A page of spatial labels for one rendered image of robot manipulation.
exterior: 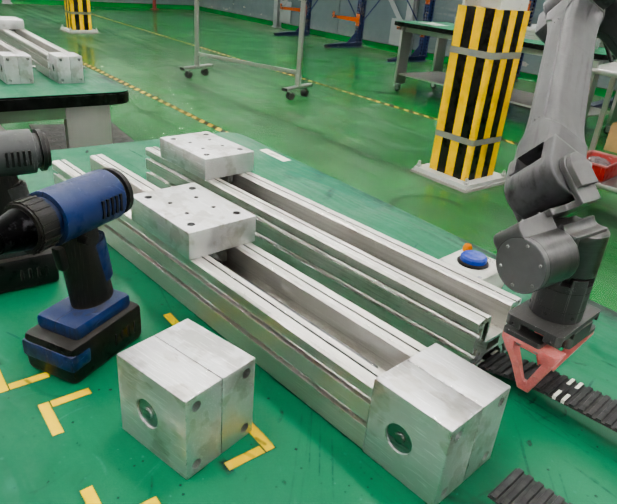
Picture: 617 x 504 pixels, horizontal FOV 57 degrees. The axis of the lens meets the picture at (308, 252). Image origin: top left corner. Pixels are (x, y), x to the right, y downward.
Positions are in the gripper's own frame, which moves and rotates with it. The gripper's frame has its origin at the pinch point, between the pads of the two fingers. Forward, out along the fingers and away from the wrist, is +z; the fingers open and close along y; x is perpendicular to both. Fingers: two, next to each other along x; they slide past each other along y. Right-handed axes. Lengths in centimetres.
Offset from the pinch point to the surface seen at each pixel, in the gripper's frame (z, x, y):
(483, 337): -2.9, -6.4, 2.3
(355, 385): -4.7, -8.2, 23.7
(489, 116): 32, -170, -281
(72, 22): 58, -969, -335
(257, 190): -5, -58, -2
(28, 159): -16, -57, 37
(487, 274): -3.7, -14.7, -11.8
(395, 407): -5.4, -3.2, 23.7
